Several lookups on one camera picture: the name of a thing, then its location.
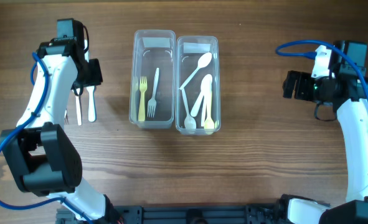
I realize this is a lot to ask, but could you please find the white fork tines up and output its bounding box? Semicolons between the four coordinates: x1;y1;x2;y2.
75;96;82;126

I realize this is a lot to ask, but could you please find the light blue plastic fork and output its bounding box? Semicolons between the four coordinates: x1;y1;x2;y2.
86;86;97;123

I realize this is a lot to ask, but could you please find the yellow plastic fork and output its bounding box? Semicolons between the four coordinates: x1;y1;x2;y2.
138;77;148;121

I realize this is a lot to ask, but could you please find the white fork container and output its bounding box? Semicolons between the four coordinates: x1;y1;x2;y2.
148;67;159;118

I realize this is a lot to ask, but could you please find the yellow plastic spoon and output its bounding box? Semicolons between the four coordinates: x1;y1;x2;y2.
204;90;215;134

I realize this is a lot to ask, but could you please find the white slim plastic spoon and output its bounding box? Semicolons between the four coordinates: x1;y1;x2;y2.
181;89;196;131

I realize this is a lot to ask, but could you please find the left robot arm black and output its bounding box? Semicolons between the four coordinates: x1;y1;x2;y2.
0;18;120;223

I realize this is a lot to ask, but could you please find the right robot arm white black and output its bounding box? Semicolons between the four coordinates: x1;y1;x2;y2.
275;40;368;223

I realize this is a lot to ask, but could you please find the left clear plastic container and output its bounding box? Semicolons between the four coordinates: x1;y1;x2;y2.
129;29;176;129

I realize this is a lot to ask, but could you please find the clear plastic container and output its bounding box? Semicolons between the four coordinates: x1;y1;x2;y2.
175;35;221;135
129;29;176;129

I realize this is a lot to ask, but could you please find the right clear plastic container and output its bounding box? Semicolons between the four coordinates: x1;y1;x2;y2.
175;35;221;135

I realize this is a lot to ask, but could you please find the left blue cable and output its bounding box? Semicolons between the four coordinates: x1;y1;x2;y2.
0;52;94;224

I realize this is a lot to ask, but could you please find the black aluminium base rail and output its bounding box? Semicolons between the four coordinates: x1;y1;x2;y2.
55;202;296;224

